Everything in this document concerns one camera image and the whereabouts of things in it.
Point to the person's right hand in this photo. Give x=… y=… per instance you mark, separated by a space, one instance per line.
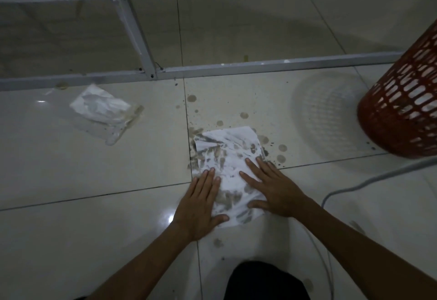
x=280 y=194

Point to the person's left hand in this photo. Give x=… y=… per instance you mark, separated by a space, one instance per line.
x=196 y=207

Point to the white tissue sheet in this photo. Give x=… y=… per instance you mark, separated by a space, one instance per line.
x=228 y=153

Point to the clear pack of white tissues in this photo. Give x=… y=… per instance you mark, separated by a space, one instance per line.
x=102 y=108

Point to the red plastic waste basket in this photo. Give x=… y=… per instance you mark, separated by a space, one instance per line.
x=399 y=118

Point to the person's left forearm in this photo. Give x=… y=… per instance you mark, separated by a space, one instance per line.
x=146 y=269

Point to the person's right forearm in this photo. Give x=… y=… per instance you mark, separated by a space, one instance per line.
x=368 y=252

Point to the black trousers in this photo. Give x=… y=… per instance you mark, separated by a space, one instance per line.
x=266 y=282

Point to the small white paper scrap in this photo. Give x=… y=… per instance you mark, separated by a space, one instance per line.
x=48 y=91

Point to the metal frame rail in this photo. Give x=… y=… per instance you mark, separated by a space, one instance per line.
x=273 y=65

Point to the grey metal post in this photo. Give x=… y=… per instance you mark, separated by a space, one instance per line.
x=138 y=37

